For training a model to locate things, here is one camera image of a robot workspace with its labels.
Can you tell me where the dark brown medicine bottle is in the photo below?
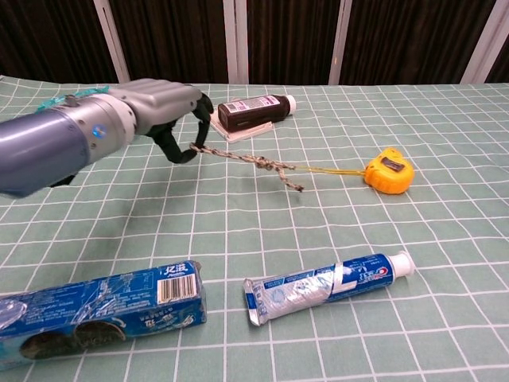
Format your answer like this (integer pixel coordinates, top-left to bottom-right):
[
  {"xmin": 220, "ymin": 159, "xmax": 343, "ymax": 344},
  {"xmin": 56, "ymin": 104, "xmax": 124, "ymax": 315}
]
[{"xmin": 217, "ymin": 93, "xmax": 297, "ymax": 133}]

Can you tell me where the blue white toothpaste tube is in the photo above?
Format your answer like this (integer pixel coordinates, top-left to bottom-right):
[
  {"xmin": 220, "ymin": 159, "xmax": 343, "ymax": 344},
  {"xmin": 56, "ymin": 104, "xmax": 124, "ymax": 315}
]
[{"xmin": 243, "ymin": 250, "xmax": 417, "ymax": 326}]

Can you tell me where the blue cookie box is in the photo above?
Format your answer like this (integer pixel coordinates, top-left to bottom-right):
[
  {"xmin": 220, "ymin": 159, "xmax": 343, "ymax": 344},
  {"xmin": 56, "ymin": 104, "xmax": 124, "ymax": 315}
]
[{"xmin": 0, "ymin": 259, "xmax": 208, "ymax": 362}]

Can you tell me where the green checkered tablecloth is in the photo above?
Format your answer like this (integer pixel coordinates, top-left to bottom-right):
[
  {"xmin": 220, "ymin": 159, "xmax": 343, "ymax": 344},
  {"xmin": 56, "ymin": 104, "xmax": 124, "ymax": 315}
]
[{"xmin": 0, "ymin": 74, "xmax": 509, "ymax": 382}]

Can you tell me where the grey plastic tray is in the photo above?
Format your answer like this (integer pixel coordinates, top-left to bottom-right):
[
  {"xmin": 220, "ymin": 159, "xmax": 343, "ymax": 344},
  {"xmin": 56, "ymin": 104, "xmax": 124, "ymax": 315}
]
[{"xmin": 209, "ymin": 115, "xmax": 274, "ymax": 143}]

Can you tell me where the yellow tape measure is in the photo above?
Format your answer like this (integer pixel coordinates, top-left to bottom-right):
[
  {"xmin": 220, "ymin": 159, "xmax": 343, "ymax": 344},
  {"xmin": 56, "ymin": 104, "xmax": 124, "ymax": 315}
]
[{"xmin": 294, "ymin": 146, "xmax": 415, "ymax": 196}]

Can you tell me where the teal snack bag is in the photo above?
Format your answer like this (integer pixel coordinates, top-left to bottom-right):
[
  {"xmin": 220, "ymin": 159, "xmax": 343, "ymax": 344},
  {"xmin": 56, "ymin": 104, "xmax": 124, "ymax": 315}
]
[{"xmin": 33, "ymin": 85, "xmax": 111, "ymax": 115}]

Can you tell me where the white frame post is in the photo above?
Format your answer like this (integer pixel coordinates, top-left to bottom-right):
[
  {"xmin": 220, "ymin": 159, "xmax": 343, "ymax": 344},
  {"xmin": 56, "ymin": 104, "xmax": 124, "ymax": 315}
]
[
  {"xmin": 93, "ymin": 0, "xmax": 132, "ymax": 84},
  {"xmin": 328, "ymin": 0, "xmax": 353, "ymax": 85},
  {"xmin": 460, "ymin": 0, "xmax": 509, "ymax": 84},
  {"xmin": 222, "ymin": 0, "xmax": 250, "ymax": 85}
]

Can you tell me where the braided grey rope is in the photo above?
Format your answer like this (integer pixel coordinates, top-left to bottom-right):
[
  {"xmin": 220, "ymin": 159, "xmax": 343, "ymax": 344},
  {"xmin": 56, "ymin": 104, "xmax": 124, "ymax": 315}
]
[{"xmin": 189, "ymin": 142, "xmax": 305, "ymax": 193}]

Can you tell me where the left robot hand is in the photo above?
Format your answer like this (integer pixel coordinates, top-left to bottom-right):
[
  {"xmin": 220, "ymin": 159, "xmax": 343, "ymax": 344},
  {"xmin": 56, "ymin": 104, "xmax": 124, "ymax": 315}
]
[{"xmin": 107, "ymin": 78, "xmax": 214, "ymax": 165}]

